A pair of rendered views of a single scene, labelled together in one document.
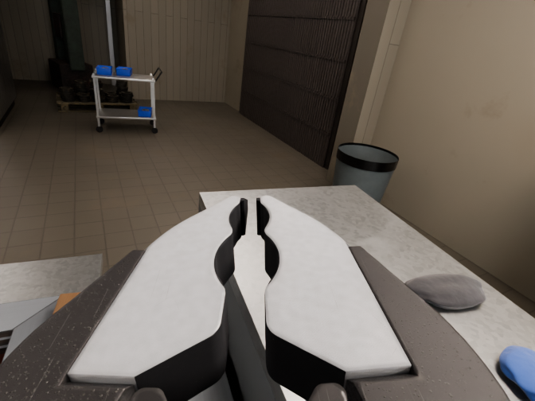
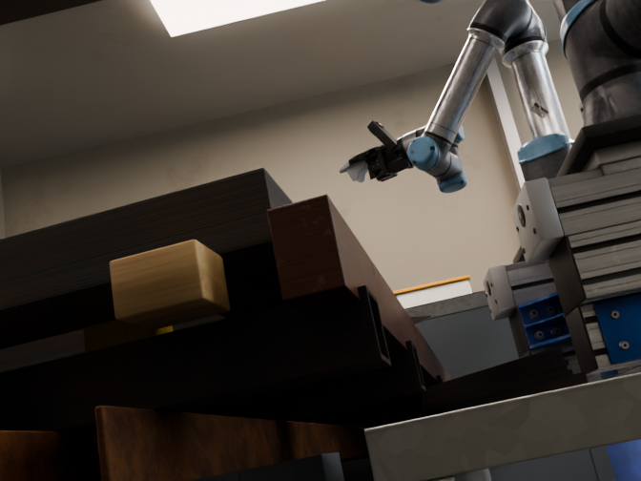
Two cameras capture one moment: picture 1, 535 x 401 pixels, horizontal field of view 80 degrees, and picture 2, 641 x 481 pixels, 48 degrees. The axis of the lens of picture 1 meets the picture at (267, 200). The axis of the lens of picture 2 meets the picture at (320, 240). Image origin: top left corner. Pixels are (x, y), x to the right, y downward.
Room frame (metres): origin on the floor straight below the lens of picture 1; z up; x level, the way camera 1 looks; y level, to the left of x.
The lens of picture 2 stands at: (-0.88, 1.63, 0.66)
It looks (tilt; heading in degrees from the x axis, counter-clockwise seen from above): 17 degrees up; 305
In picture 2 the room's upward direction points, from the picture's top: 11 degrees counter-clockwise
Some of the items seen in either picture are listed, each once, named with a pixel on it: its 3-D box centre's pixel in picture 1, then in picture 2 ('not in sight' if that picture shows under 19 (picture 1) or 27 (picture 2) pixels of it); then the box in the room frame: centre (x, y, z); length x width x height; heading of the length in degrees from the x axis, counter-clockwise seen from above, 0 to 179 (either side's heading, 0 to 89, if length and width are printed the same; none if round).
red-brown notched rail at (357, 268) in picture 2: not in sight; (422, 366); (-0.29, 0.55, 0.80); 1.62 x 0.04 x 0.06; 115
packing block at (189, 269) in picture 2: not in sight; (171, 286); (-0.54, 1.32, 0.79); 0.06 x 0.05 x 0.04; 25
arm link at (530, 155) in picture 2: not in sight; (549, 166); (-0.46, 0.08, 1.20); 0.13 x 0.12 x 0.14; 95
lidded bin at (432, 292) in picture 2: not in sight; (435, 310); (1.00, -2.10, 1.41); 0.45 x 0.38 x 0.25; 31
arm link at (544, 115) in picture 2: not in sight; (540, 102); (-0.45, -0.05, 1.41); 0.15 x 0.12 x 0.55; 95
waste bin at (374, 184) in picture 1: (358, 185); not in sight; (2.91, -0.85, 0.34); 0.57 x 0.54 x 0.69; 121
